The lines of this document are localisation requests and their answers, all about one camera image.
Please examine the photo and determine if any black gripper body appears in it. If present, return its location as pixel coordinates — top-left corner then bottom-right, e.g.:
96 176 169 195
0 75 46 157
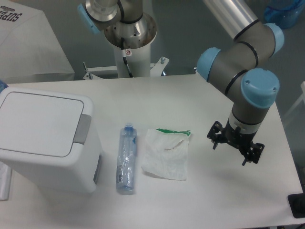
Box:
220 118 259 150

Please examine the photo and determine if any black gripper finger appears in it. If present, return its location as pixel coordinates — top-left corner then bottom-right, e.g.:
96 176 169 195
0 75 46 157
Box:
241 142 265 166
207 121 225 149

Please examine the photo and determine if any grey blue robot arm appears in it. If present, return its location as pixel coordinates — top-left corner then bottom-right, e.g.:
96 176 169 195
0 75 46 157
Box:
77 0 284 163

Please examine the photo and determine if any white push-lid trash can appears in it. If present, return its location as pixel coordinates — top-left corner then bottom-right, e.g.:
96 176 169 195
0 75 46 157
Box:
0 87 102 193

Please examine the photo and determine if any white green plastic bag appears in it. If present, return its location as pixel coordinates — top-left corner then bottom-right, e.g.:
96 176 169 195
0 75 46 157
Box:
141 128 191 181

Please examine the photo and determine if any black clamp at table edge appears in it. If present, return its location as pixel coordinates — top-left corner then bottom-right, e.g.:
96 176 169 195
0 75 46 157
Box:
288 193 305 219

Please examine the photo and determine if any clear plastic water bottle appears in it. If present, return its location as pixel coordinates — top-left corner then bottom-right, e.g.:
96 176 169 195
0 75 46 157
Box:
116 123 137 195

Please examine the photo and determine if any blue water jug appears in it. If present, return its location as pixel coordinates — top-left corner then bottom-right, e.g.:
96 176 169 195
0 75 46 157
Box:
264 0 305 29

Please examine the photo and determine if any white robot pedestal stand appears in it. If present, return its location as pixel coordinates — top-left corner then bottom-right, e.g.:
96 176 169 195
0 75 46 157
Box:
82 13 170 81

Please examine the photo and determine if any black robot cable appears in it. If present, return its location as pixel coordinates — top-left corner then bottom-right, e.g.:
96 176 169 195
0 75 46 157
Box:
120 37 133 78

